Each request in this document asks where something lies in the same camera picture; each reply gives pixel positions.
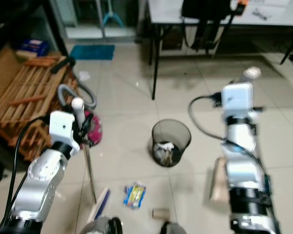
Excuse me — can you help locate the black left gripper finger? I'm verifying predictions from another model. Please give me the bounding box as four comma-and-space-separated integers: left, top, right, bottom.
84, 112, 95, 145

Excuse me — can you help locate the broom with white-tipped handle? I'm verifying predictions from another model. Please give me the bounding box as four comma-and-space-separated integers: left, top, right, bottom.
71, 97, 111, 222

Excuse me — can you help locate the blue floor mat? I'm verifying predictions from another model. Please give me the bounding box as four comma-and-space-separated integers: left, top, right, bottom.
70, 44, 116, 61

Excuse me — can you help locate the pink cloth bundle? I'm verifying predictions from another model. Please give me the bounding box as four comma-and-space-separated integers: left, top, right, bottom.
86, 115, 103, 148

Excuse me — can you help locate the crumpled white paper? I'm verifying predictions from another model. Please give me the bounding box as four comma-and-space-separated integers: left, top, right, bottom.
77, 71, 91, 82

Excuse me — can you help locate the folded wooden slat rack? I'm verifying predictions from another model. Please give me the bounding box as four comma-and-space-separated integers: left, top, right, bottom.
0, 45, 86, 162

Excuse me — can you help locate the blue yellow snack packet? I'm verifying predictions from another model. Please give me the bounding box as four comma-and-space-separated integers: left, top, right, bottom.
123, 182, 147, 210

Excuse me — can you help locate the black mesh waste bin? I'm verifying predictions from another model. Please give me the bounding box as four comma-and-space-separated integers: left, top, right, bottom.
151, 119, 192, 168

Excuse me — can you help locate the blue cardboard box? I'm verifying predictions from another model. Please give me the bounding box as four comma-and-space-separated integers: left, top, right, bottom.
18, 39, 49, 57

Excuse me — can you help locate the grey robot left leg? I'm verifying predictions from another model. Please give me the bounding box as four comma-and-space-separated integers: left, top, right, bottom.
85, 216, 123, 234

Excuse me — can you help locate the light blue hanger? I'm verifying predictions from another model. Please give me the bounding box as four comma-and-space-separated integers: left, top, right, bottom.
102, 0, 125, 28

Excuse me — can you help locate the brown cardboard tube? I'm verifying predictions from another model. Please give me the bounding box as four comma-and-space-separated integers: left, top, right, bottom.
152, 208, 171, 219

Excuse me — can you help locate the dark robot right leg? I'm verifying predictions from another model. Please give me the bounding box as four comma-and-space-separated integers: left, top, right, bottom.
160, 222, 187, 234

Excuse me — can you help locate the white table with black legs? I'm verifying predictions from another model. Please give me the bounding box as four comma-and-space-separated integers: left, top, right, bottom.
146, 0, 293, 101

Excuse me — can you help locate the black bag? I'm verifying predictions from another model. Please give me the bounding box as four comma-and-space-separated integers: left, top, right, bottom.
181, 0, 235, 21

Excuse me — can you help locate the orange tool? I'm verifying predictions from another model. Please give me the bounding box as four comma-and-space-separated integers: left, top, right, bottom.
237, 0, 249, 12

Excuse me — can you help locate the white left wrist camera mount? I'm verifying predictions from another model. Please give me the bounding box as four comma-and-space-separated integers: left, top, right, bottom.
49, 111, 78, 147

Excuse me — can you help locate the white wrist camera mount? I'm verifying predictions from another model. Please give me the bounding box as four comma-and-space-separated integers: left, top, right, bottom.
49, 111, 78, 147
221, 83, 255, 120

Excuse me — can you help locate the grey vacuum hose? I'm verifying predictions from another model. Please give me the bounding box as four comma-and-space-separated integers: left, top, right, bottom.
57, 83, 97, 110

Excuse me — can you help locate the black handle grip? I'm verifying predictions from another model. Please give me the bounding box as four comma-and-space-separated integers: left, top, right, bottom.
51, 57, 76, 75

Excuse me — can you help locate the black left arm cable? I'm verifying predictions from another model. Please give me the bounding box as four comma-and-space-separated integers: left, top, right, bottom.
0, 116, 53, 234

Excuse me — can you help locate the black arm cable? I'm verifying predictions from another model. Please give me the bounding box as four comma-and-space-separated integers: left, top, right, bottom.
188, 95, 232, 146
0, 116, 53, 234

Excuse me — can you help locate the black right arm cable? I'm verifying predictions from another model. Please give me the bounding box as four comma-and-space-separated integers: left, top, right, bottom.
188, 95, 232, 146

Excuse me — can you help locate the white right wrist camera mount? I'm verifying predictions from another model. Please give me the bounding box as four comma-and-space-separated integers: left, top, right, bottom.
221, 83, 255, 120

